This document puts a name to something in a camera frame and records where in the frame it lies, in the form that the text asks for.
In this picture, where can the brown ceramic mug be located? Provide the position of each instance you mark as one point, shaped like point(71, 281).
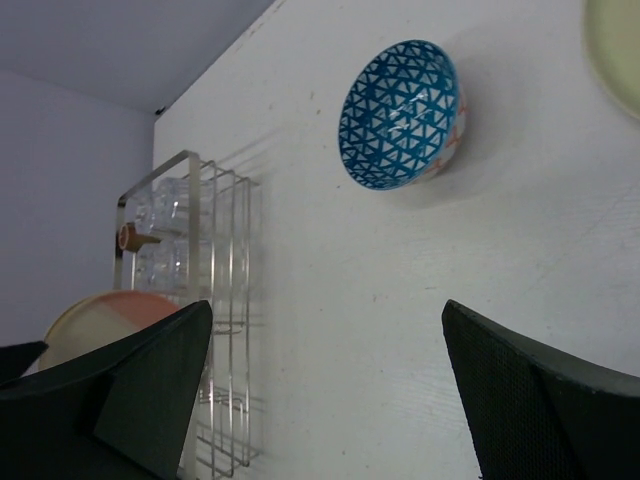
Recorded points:
point(130, 240)

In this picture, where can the clear glass back left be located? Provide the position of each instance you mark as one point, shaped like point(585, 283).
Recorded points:
point(164, 211)

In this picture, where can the pink beige plate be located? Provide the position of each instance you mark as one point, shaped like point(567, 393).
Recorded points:
point(99, 320)

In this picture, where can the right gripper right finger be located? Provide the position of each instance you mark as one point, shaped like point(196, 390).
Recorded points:
point(536, 412)

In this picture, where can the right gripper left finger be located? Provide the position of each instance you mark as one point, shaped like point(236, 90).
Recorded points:
point(119, 412)

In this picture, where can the metal wire dish rack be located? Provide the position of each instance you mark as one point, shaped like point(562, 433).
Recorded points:
point(218, 443)

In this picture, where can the clear glass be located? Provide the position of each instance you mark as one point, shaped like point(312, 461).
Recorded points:
point(164, 268)
point(164, 211)

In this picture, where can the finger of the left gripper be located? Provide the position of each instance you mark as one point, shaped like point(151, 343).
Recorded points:
point(15, 360)

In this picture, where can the clear glass front left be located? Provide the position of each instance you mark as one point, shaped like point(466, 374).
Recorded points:
point(164, 268)

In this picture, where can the blue patterned bowl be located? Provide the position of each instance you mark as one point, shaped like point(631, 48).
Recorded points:
point(403, 118)

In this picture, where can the beige front plate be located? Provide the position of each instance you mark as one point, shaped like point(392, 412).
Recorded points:
point(610, 33)

